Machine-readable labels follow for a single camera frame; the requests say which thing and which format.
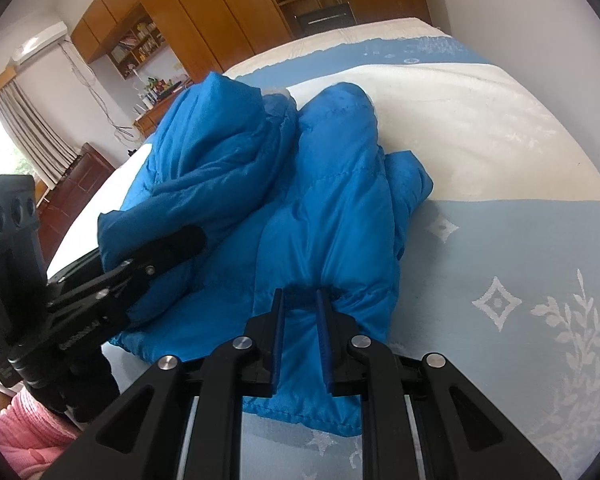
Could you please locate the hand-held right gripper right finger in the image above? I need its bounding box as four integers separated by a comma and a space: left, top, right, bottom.
315, 287, 561, 480

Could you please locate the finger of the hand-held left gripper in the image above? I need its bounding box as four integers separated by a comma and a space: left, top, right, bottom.
47, 225, 207, 293
47, 260, 157, 331

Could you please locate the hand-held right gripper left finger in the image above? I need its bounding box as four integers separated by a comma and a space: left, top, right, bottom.
42, 287, 286, 480

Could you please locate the blue puffer jacket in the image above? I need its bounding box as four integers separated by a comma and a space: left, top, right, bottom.
97, 71, 435, 438

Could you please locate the person's left hand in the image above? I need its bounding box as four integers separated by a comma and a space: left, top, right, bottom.
40, 345, 122, 423

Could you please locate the dark wooden cabinet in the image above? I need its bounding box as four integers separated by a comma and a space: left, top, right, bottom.
35, 142, 117, 266

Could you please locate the bright window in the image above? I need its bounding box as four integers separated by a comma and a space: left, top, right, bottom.
0, 110, 37, 183

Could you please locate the beige curtain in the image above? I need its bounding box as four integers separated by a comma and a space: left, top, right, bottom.
0, 80, 81, 186

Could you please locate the wooden desk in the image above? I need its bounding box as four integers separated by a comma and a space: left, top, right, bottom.
132, 87, 191, 141

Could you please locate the pile of small desk things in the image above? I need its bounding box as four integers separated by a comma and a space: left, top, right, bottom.
135, 72, 191, 107

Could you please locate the white air conditioner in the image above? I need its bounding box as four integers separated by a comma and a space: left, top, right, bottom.
7, 21, 71, 66

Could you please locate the wooden bookshelf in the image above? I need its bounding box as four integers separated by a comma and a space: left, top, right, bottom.
107, 17, 168, 80

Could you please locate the wooden wardrobe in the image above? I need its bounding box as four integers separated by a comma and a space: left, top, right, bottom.
71, 0, 431, 78

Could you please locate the blue white printed blanket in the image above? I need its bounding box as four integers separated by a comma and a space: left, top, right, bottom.
45, 17, 600, 480

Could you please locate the black appliance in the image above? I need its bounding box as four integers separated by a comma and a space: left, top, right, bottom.
294, 2, 357, 38

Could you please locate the black wall cable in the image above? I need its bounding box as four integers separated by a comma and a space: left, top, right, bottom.
65, 42, 142, 147

